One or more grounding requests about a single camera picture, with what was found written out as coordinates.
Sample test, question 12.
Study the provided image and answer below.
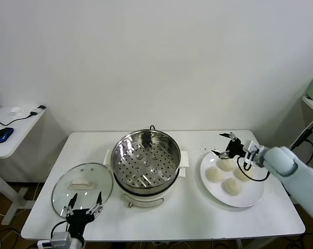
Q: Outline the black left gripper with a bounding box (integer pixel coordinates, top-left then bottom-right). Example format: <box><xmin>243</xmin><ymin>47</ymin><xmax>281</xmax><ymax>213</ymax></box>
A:
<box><xmin>61</xmin><ymin>191</ymin><xmax>104</xmax><ymax>239</ymax></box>

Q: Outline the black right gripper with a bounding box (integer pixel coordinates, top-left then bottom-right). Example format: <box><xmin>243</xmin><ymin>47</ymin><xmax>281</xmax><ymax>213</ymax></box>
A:
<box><xmin>211</xmin><ymin>132</ymin><xmax>247</xmax><ymax>159</ymax></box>

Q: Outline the white steamed baozi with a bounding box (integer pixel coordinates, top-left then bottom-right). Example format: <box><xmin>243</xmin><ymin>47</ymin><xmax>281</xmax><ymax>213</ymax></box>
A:
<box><xmin>216</xmin><ymin>158</ymin><xmax>236</xmax><ymax>172</ymax></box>
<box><xmin>233</xmin><ymin>167</ymin><xmax>254</xmax><ymax>182</ymax></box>
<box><xmin>206</xmin><ymin>167</ymin><xmax>224</xmax><ymax>183</ymax></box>
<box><xmin>221</xmin><ymin>178</ymin><xmax>243</xmax><ymax>196</ymax></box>

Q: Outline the glass lid with white handle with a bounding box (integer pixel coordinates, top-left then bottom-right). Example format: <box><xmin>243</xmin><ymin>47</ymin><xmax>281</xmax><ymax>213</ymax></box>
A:
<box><xmin>51</xmin><ymin>162</ymin><xmax>114</xmax><ymax>219</ymax></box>

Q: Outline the stainless steel steamer pot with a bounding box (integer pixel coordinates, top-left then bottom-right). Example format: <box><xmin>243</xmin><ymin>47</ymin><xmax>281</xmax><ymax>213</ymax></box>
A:
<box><xmin>103</xmin><ymin>130</ymin><xmax>190</xmax><ymax>194</ymax></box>

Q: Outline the white round plate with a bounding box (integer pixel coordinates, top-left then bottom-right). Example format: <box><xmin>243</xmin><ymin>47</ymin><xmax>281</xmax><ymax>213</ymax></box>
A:
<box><xmin>199</xmin><ymin>149</ymin><xmax>265</xmax><ymax>208</ymax></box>

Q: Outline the white electric cooker base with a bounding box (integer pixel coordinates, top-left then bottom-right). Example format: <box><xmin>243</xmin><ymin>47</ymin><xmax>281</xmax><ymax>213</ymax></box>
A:
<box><xmin>112</xmin><ymin>165</ymin><xmax>187</xmax><ymax>209</ymax></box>

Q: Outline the white table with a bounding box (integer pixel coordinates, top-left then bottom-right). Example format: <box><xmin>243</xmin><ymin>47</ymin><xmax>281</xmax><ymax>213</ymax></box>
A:
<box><xmin>20</xmin><ymin>129</ymin><xmax>306</xmax><ymax>242</ymax></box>

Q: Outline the white side desk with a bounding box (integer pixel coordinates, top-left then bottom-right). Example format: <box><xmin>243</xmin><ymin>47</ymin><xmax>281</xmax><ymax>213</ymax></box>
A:
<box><xmin>0</xmin><ymin>105</ymin><xmax>47</xmax><ymax>226</ymax></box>

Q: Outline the blue computer mouse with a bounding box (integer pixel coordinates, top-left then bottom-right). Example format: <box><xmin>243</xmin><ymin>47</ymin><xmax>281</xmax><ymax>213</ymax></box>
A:
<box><xmin>0</xmin><ymin>127</ymin><xmax>14</xmax><ymax>143</ymax></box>

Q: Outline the white crumpled tissue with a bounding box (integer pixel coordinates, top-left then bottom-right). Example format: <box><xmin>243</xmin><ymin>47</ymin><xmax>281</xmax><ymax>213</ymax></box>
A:
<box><xmin>9</xmin><ymin>106</ymin><xmax>25</xmax><ymax>116</ymax></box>

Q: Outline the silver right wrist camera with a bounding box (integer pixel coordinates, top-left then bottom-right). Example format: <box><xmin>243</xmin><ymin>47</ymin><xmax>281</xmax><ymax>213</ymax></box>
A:
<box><xmin>242</xmin><ymin>140</ymin><xmax>261</xmax><ymax>169</ymax></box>

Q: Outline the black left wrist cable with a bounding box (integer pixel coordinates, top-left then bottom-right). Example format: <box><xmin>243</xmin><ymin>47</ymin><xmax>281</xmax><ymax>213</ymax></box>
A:
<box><xmin>51</xmin><ymin>219</ymin><xmax>69</xmax><ymax>243</ymax></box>

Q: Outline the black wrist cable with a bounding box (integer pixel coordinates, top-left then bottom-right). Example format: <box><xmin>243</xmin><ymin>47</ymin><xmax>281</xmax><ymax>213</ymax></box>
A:
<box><xmin>236</xmin><ymin>155</ymin><xmax>271</xmax><ymax>182</ymax></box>
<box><xmin>51</xmin><ymin>219</ymin><xmax>69</xmax><ymax>243</ymax></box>

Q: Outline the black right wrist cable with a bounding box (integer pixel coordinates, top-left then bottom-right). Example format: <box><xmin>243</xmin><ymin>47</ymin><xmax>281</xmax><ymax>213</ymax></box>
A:
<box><xmin>236</xmin><ymin>155</ymin><xmax>271</xmax><ymax>182</ymax></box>

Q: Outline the black cable with adapter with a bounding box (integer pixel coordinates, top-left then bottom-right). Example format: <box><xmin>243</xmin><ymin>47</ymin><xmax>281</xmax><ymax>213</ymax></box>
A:
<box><xmin>0</xmin><ymin>105</ymin><xmax>47</xmax><ymax>127</ymax></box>

